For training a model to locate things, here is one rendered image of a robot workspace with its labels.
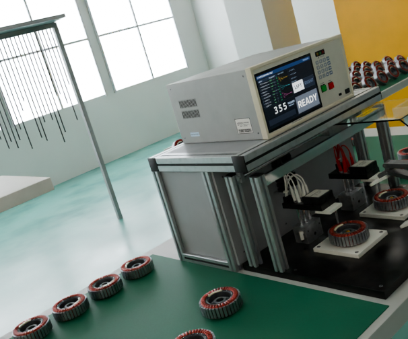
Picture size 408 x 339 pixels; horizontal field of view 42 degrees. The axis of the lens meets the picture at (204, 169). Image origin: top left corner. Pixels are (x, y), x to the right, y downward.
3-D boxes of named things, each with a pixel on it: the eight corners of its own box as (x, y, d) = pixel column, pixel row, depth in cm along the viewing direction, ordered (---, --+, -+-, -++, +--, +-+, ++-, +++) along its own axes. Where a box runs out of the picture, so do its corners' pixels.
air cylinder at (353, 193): (366, 202, 178) (363, 186, 177) (354, 210, 174) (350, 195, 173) (353, 201, 182) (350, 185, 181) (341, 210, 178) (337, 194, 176)
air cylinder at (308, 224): (324, 233, 164) (320, 216, 163) (309, 244, 159) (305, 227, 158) (310, 231, 168) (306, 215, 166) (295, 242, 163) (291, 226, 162)
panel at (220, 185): (360, 181, 199) (343, 103, 191) (240, 265, 159) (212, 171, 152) (358, 181, 199) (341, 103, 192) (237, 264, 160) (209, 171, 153)
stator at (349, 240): (378, 232, 151) (375, 220, 150) (355, 250, 145) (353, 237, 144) (344, 229, 160) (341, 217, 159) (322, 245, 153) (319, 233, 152)
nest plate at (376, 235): (388, 234, 151) (387, 230, 151) (359, 258, 142) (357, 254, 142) (343, 229, 163) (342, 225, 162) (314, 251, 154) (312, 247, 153)
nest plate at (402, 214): (428, 200, 166) (427, 196, 165) (404, 220, 157) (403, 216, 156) (384, 198, 177) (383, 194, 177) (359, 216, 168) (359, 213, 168)
